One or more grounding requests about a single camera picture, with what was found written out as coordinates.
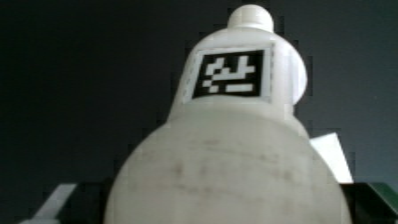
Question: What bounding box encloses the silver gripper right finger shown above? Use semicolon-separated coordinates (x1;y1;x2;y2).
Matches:
342;182;398;224

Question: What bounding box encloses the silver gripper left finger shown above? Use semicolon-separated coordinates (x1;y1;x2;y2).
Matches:
17;182;114;224

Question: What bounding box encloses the white lamp bulb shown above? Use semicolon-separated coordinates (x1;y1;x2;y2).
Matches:
104;5;352;224

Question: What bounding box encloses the white L-shaped wall fence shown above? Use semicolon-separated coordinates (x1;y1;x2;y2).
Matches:
312;133;354;184

